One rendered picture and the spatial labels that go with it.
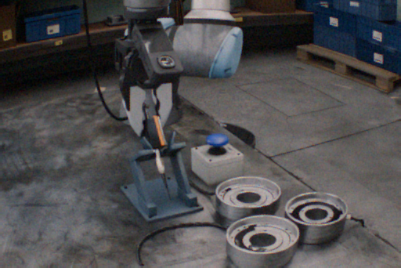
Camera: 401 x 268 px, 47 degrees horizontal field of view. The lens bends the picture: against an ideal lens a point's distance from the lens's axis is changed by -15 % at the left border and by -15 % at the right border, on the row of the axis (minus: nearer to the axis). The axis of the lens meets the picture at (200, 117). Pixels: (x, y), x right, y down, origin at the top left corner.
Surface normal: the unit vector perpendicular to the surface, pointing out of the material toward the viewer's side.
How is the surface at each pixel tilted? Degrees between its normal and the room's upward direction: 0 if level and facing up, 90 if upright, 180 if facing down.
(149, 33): 32
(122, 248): 0
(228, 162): 90
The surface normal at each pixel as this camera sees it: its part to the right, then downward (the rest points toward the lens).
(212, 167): 0.44, 0.32
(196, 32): -0.53, 0.07
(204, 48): -0.25, 0.11
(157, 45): 0.28, -0.63
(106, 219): -0.01, -0.93
